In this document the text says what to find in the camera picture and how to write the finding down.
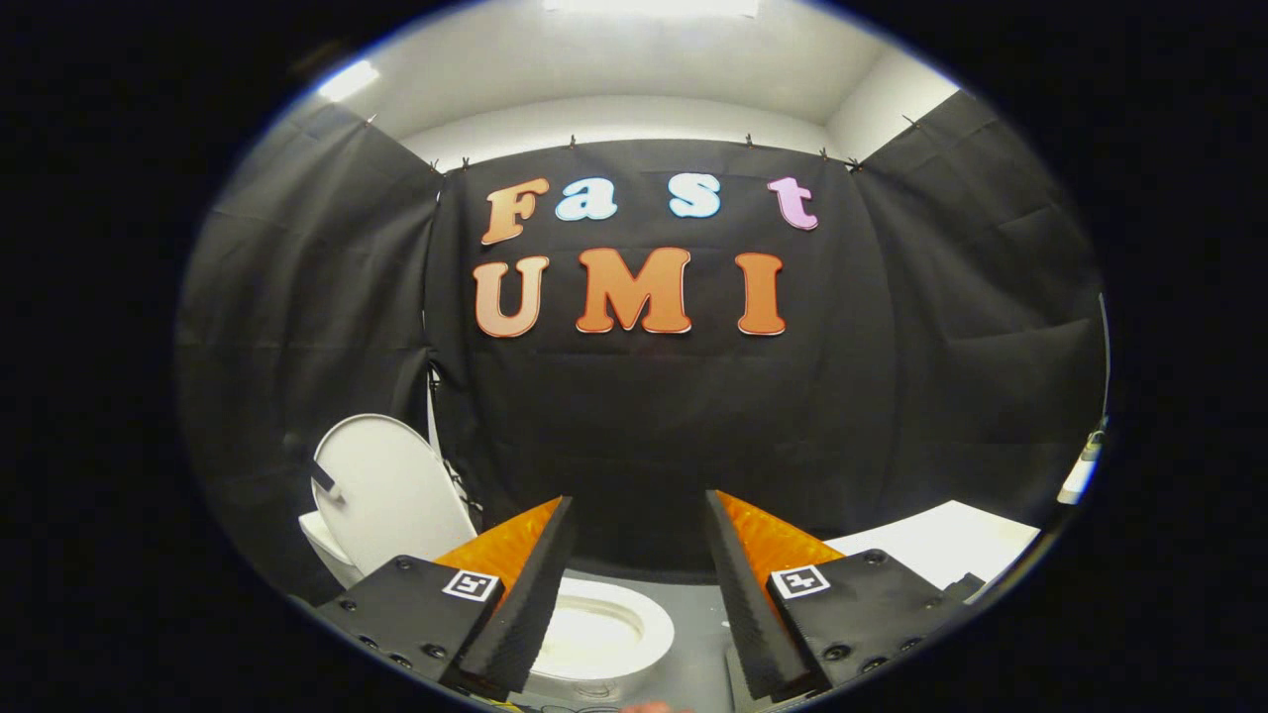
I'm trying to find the white toilet lid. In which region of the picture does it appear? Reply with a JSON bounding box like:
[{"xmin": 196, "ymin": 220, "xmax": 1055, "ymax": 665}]
[{"xmin": 309, "ymin": 413, "xmax": 479, "ymax": 576}]

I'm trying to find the rectangular ceiling light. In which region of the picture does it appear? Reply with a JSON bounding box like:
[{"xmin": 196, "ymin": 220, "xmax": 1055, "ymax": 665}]
[{"xmin": 542, "ymin": 0, "xmax": 761, "ymax": 18}]

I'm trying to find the white ceramic toilet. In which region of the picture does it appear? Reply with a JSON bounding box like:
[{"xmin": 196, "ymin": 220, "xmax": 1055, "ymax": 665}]
[{"xmin": 297, "ymin": 509, "xmax": 678, "ymax": 696}]

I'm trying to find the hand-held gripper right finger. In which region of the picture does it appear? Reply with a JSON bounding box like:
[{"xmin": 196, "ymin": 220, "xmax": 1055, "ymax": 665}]
[{"xmin": 704, "ymin": 489, "xmax": 978, "ymax": 702}]

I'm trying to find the small ceiling light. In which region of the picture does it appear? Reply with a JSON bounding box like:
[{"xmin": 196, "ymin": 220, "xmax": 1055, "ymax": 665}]
[{"xmin": 318, "ymin": 58, "xmax": 381, "ymax": 103}]

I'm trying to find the black backdrop cloth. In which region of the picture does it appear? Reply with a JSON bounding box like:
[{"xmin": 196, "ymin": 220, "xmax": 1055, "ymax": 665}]
[{"xmin": 175, "ymin": 89, "xmax": 1109, "ymax": 605}]

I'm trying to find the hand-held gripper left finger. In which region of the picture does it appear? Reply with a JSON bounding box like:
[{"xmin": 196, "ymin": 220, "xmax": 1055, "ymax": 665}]
[{"xmin": 315, "ymin": 495, "xmax": 579, "ymax": 700}]

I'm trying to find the white wall shelf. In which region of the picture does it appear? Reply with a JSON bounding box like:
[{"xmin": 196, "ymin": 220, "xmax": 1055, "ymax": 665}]
[{"xmin": 1056, "ymin": 454, "xmax": 1101, "ymax": 507}]

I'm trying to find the white ribbed cabinet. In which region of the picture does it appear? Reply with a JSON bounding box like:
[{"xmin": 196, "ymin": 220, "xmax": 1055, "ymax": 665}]
[{"xmin": 726, "ymin": 499, "xmax": 1042, "ymax": 706}]

